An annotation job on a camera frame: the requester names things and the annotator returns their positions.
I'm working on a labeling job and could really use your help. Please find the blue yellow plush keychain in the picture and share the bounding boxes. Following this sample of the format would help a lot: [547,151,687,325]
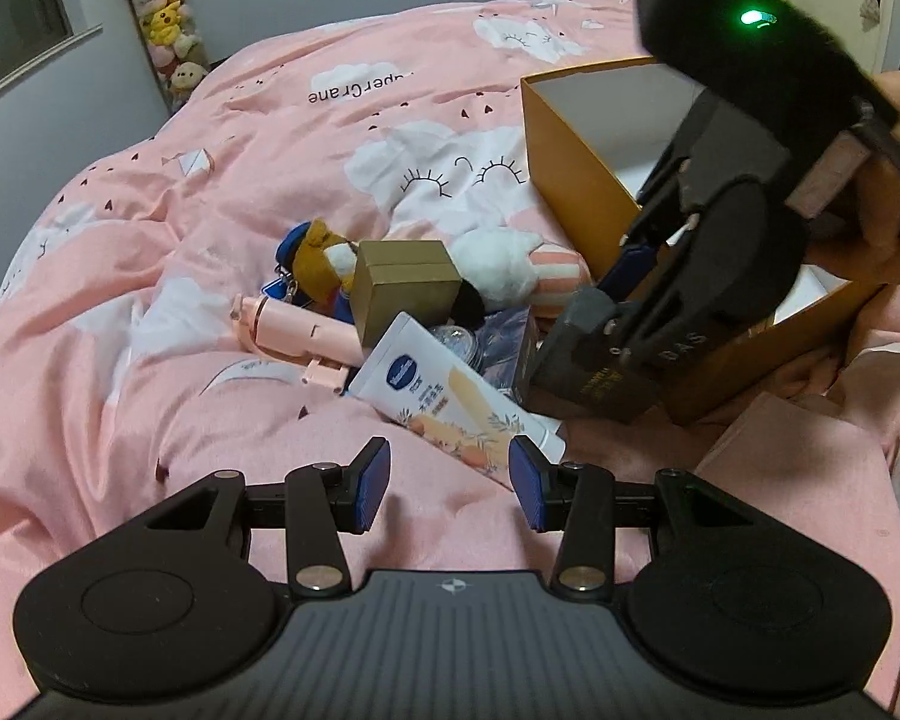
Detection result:
[261,219,362,317]

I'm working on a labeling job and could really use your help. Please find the white cardboard box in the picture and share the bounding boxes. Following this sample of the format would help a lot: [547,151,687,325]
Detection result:
[521,56,895,425]

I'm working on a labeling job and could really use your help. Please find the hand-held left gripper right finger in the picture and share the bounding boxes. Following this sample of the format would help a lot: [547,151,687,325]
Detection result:
[508,435,758,595]

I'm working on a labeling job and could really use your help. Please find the dark patterned box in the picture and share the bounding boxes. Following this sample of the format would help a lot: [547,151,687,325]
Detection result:
[478,307,550,407]

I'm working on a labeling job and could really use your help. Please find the clear round jar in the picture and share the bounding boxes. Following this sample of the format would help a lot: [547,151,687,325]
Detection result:
[429,322,487,374]

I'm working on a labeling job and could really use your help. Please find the small gold box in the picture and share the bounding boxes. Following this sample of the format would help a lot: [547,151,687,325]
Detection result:
[349,240,466,350]

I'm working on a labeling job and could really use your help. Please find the person's right hand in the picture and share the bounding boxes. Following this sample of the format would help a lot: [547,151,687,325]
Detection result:
[802,69,900,287]

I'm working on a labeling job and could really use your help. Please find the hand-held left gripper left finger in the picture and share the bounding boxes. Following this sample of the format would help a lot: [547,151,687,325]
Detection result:
[144,436,391,597]

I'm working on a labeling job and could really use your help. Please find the pink cloth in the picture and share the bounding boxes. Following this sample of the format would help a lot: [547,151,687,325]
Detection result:
[694,390,900,488]

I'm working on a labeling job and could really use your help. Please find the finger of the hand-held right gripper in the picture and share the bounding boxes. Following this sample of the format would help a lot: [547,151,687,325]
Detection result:
[606,217,710,361]
[596,154,710,297]

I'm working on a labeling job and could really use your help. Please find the white striped plush dog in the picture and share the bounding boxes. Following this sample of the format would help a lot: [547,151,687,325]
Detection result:
[390,229,595,325]

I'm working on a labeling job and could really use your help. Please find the dark grey box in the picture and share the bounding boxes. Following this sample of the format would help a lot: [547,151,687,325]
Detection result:
[521,289,665,425]

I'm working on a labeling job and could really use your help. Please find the pink cloud print blanket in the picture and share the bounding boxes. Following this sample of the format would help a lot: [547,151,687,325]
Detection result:
[0,0,900,720]

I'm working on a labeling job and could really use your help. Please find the clear tube of plush toys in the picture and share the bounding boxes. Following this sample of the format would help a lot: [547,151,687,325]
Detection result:
[109,0,212,115]

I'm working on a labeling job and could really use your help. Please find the white lotion tube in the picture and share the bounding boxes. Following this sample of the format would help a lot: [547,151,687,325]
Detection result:
[345,311,571,492]

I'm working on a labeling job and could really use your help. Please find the window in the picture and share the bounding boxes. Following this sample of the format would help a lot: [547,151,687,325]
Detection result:
[0,0,104,115]

